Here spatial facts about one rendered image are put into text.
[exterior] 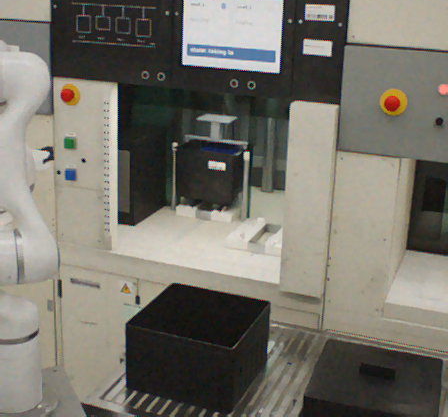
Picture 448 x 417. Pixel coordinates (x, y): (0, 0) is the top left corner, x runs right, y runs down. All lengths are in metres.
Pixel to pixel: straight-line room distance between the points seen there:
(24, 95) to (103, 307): 1.03
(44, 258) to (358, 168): 0.87
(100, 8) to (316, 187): 0.80
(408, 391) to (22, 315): 0.86
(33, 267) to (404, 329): 1.05
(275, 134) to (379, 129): 1.04
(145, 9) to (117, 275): 0.83
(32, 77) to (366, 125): 0.87
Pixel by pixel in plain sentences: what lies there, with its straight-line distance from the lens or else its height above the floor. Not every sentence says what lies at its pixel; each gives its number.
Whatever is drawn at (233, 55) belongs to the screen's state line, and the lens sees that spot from 2.08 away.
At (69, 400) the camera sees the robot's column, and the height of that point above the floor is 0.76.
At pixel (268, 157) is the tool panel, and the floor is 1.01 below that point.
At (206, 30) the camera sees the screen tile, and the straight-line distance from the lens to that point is 2.10.
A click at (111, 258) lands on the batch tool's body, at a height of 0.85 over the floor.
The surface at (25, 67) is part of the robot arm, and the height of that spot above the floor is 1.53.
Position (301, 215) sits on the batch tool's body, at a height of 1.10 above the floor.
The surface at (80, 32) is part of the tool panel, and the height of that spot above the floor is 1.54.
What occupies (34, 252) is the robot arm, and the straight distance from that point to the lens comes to 1.64.
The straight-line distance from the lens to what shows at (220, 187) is 2.63.
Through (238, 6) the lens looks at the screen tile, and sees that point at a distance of 2.07.
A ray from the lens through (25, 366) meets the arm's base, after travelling 1.75.
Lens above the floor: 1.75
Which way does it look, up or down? 17 degrees down
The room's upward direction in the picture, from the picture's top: 2 degrees clockwise
